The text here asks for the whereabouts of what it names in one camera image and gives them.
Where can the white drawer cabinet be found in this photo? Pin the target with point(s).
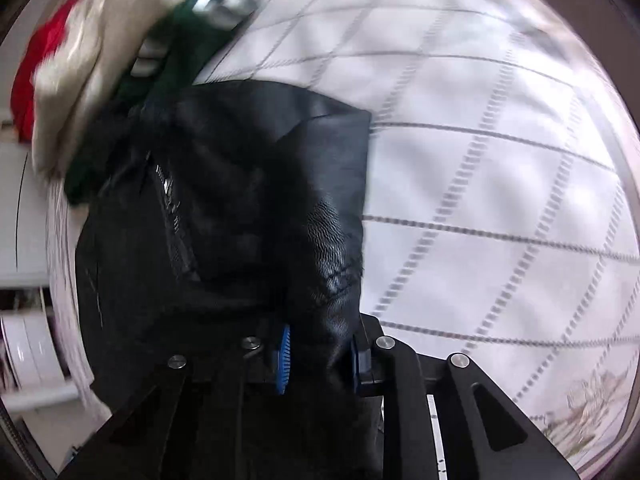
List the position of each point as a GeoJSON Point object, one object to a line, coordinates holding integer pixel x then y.
{"type": "Point", "coordinates": [34, 371]}

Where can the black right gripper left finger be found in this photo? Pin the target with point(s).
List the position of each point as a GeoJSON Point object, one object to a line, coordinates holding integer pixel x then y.
{"type": "Point", "coordinates": [199, 420]}

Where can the cream fluffy folded garment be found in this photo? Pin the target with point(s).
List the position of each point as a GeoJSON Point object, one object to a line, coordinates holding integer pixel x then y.
{"type": "Point", "coordinates": [101, 39]}

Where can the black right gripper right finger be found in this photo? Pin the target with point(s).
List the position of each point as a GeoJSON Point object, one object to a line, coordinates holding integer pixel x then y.
{"type": "Point", "coordinates": [445, 418]}

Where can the red folded garment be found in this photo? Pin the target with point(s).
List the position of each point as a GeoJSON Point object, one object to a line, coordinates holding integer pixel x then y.
{"type": "Point", "coordinates": [44, 42]}

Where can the black leather jacket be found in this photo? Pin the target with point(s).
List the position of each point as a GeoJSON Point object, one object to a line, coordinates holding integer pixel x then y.
{"type": "Point", "coordinates": [238, 213]}

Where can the dark green folded garment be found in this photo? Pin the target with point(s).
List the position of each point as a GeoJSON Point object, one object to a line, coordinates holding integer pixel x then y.
{"type": "Point", "coordinates": [171, 55]}

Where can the white floral bed quilt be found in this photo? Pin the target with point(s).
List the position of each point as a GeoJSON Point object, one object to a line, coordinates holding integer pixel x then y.
{"type": "Point", "coordinates": [499, 224]}

